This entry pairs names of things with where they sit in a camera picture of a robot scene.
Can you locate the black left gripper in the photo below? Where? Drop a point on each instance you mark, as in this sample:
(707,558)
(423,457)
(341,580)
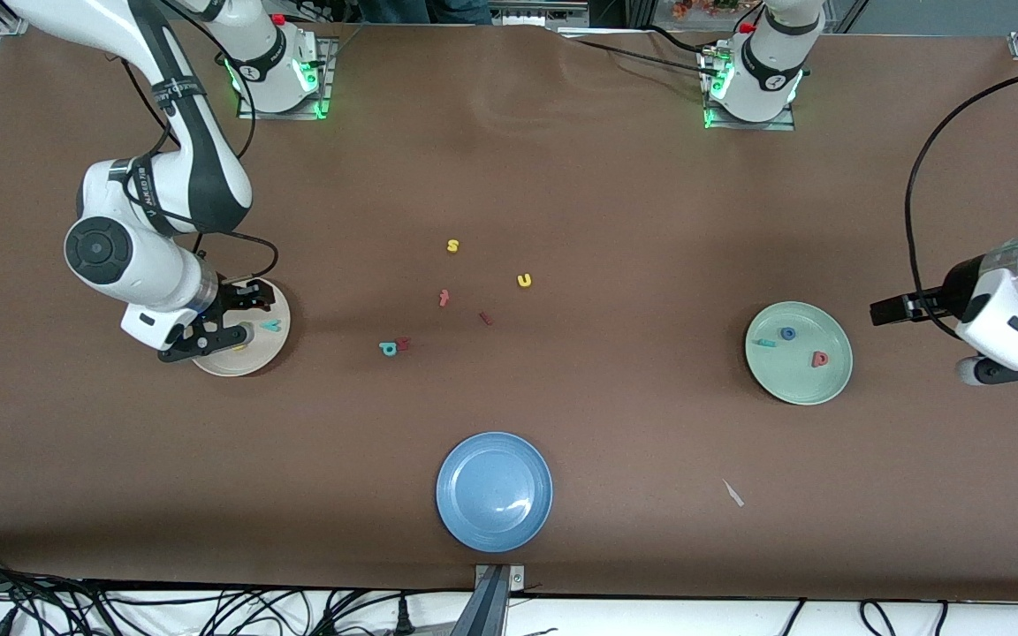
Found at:
(953,290)

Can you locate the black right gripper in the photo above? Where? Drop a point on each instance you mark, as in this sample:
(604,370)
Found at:
(232,299)

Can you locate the teal foam letter y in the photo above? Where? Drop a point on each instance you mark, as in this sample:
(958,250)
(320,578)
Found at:
(272,322)

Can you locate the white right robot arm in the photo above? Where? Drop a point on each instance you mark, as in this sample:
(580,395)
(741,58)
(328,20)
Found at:
(200,168)

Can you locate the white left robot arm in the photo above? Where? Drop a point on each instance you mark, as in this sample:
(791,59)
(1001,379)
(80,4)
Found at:
(770,62)

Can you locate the beige brown plate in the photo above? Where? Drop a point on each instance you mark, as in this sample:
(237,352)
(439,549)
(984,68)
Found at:
(266,353)

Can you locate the pale green plate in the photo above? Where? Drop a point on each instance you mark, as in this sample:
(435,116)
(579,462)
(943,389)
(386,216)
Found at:
(792,380)

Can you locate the teal foam letter p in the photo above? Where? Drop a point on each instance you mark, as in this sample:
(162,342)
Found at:
(383,344)

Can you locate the white paper scrap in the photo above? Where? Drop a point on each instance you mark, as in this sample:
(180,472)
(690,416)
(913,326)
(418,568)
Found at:
(733,493)

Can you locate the brown table cover sheet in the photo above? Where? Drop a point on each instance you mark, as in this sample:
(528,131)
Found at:
(650,221)

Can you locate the blue plate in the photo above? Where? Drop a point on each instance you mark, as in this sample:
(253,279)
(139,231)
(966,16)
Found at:
(494,492)

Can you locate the person in blue jeans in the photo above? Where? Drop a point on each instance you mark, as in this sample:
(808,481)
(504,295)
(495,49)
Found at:
(425,11)

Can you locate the black power plug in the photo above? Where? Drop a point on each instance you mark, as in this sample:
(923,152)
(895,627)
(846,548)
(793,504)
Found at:
(404,618)

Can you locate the orange leafy decoration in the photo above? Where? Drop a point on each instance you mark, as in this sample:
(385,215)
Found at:
(703,7)

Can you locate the grey metal box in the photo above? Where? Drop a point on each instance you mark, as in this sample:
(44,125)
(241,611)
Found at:
(562,16)

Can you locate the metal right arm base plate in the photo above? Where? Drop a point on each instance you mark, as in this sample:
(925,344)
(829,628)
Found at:
(329,79)

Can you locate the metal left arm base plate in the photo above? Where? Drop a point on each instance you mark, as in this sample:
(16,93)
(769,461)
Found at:
(752,125)

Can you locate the grey camera mount pole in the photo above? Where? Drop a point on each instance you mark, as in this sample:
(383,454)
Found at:
(491,609)

